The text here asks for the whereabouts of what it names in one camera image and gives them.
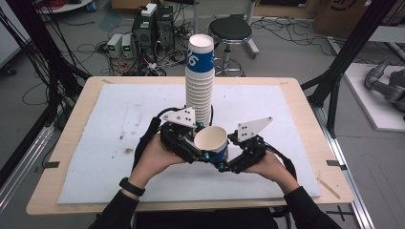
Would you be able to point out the white foam mat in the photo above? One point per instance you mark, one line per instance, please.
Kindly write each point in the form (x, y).
(102, 159)

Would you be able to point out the person's right hand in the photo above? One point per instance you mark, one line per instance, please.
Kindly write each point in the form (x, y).
(273, 168)

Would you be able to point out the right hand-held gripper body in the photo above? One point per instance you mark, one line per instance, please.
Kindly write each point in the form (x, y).
(250, 149)

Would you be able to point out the grey power supply unit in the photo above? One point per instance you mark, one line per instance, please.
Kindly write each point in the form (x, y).
(127, 46)
(114, 44)

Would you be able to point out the white box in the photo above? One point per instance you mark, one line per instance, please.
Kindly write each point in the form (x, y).
(149, 9)

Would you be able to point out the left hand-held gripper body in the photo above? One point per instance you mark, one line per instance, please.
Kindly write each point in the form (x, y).
(178, 140)

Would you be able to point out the single blue white paper cup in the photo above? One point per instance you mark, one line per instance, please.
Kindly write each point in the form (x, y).
(211, 140)

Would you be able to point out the stack of paper cups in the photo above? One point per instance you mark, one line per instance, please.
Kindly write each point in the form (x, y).
(200, 82)

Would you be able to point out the black tape cross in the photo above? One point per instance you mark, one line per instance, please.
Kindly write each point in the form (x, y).
(340, 213)

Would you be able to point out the black round stool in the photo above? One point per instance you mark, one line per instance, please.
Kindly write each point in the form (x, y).
(230, 28)

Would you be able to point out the black computer tower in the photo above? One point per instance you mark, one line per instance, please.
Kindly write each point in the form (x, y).
(165, 28)
(144, 38)

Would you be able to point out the cardboard box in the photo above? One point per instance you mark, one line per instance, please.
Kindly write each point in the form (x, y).
(347, 19)

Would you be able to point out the thin wooden stick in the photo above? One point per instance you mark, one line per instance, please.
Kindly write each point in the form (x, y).
(328, 188)

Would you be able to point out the person's left hand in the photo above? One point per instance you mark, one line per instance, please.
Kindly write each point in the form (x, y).
(153, 162)

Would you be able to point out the aluminium rail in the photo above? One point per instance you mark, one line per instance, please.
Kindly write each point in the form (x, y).
(356, 197)
(22, 171)

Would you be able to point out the black tape strip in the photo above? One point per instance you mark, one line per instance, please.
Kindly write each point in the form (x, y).
(336, 164)
(51, 164)

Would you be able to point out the white platform board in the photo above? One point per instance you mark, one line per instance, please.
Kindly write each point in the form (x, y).
(366, 101)

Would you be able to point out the black wristband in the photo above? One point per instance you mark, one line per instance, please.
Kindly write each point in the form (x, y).
(132, 187)

